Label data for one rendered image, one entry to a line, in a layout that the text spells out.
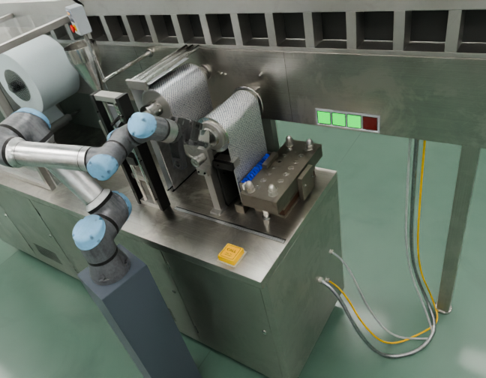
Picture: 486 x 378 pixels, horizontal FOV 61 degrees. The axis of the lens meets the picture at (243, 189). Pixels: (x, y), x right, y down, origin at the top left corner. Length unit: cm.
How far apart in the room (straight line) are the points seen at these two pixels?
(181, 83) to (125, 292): 82
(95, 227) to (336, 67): 101
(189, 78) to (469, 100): 100
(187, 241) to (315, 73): 80
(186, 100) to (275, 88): 36
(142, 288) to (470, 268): 183
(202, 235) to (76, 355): 133
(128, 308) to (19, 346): 140
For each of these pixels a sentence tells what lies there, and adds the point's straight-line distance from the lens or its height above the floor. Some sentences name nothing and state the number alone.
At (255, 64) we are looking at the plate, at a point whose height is 138.
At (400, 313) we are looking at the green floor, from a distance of 245.
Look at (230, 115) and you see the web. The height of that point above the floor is 129.
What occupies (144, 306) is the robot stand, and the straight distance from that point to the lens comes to 174.
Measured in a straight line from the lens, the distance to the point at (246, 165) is 166.
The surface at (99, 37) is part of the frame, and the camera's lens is 237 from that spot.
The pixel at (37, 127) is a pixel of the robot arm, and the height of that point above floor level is 145.
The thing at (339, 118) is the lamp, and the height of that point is 119.
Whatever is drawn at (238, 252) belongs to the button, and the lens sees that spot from 151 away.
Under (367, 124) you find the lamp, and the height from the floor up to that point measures 118.
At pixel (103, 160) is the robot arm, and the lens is 124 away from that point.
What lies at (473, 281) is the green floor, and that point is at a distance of 265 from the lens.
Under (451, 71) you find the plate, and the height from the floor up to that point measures 140.
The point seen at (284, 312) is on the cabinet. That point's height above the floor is 61.
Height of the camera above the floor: 200
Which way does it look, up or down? 37 degrees down
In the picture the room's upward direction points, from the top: 14 degrees counter-clockwise
